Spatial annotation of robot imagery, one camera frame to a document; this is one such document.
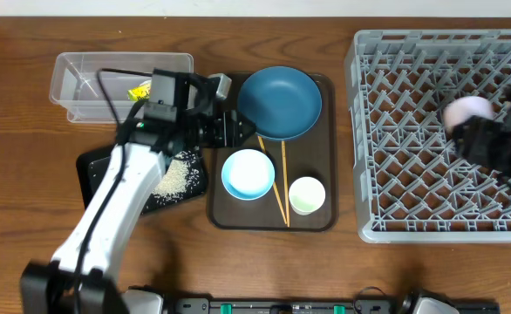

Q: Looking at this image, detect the wooden chopstick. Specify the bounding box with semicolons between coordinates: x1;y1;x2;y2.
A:
257;135;287;225
281;141;290;227

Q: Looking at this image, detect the dark blue plate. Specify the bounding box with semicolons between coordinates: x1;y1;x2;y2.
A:
236;66;323;141

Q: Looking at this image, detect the yellow green snack wrapper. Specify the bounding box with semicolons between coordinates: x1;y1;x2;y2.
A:
127;80;151;101

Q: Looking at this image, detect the left wooden chopstick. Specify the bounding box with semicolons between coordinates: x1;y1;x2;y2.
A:
257;135;287;225

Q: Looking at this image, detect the brown serving tray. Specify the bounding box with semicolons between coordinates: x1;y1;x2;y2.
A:
207;73;338;232

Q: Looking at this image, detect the grey dishwasher rack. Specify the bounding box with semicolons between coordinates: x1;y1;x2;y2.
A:
344;30;511;243

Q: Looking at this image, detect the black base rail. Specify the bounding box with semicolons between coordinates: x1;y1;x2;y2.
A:
124;287;501;314

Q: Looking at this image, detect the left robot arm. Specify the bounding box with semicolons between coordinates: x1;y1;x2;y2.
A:
20;69;256;313

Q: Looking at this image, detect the pale green plastic cup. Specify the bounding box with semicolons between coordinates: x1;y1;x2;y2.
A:
289;176;326;215

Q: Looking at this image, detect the right wooden chopstick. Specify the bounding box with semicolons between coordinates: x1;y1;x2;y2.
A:
281;141;290;227

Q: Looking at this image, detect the pink plastic cup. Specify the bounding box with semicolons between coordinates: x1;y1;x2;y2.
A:
442;96;494;133

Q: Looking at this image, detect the light blue bowl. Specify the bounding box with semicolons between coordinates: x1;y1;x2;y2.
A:
221;149;276;201

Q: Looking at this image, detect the clear plastic waste bin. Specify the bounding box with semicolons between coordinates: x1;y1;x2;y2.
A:
50;51;194;124

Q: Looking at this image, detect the black plastic tray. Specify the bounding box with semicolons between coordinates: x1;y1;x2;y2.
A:
76;147;208;215

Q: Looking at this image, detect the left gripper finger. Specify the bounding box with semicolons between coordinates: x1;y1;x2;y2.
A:
236;111;256;147
215;111;238;147

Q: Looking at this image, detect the rice pile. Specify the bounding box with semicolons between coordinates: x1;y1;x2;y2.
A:
152;150;205;207

